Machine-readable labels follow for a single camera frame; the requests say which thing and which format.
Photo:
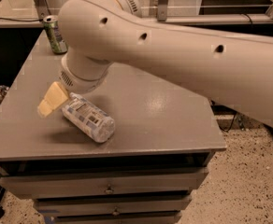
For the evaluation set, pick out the grey drawer cabinet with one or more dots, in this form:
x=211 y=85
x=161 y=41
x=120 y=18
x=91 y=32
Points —
x=130 y=152

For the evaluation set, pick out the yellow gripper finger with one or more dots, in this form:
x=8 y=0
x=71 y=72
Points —
x=55 y=96

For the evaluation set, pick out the green soda can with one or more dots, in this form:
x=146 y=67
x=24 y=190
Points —
x=57 y=44

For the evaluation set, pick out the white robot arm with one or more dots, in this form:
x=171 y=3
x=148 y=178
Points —
x=235 y=70

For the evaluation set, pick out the bottom grey drawer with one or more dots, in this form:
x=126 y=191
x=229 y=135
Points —
x=136 y=218

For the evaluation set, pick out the top grey drawer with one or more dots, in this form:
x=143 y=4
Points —
x=107 y=183

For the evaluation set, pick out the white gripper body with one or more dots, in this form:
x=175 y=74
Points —
x=75 y=82

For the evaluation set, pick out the grey drawer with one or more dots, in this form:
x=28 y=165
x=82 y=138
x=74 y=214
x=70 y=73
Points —
x=112 y=205
x=107 y=183
x=136 y=218

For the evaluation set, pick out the clear blue-labelled plastic bottle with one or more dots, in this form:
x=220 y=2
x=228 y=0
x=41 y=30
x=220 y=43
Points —
x=93 y=121

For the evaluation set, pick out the middle grey drawer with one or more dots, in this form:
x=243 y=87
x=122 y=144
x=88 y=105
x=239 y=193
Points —
x=112 y=205

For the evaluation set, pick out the metal railing frame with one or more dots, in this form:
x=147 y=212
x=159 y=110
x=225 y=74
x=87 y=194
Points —
x=205 y=13

